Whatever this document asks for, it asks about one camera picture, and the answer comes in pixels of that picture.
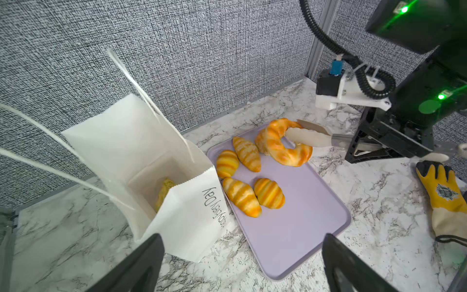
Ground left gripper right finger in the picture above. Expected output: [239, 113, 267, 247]
[322, 233, 396, 292]

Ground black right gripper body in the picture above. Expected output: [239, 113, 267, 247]
[345, 107, 434, 164]

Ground lavender plastic tray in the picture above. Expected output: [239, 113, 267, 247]
[206, 122, 352, 281]

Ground small striped bun back left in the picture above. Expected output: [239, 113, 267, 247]
[216, 150, 240, 179]

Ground yellow work glove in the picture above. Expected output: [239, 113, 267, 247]
[416, 161, 467, 246]

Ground small oblong striped roll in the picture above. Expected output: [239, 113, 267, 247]
[222, 177, 262, 218]

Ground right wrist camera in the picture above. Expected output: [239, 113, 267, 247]
[316, 54, 392, 111]

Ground large croissant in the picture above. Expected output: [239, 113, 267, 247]
[154, 178, 176, 212]

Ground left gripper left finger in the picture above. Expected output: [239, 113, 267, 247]
[88, 234, 165, 292]

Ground croissant back middle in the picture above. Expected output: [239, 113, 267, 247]
[232, 137, 261, 172]

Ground ring shaped bread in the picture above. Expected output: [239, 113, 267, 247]
[254, 117, 314, 168]

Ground metal tongs with white tips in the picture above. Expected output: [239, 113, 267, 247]
[285, 119, 467, 163]

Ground small round striped bun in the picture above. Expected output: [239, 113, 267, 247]
[254, 178, 286, 209]

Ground white paper gift bag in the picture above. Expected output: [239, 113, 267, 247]
[0, 49, 231, 264]

